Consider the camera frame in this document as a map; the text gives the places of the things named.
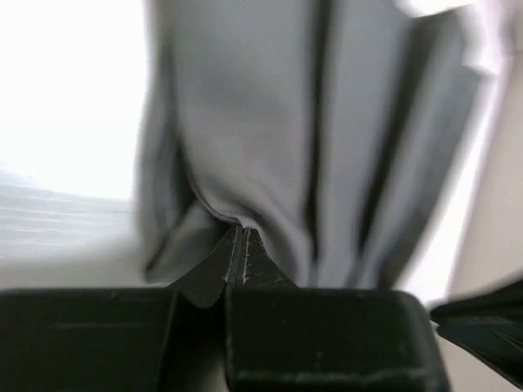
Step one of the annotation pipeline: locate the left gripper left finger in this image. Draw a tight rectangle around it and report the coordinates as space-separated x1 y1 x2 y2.
1 228 241 391

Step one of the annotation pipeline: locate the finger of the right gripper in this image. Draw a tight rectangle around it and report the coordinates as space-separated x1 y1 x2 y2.
431 280 522 368

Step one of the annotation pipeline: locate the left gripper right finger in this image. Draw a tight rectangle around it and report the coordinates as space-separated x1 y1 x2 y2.
224 228 449 391

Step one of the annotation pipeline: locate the grey pleated skirt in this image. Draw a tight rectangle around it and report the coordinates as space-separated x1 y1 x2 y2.
136 1 481 288

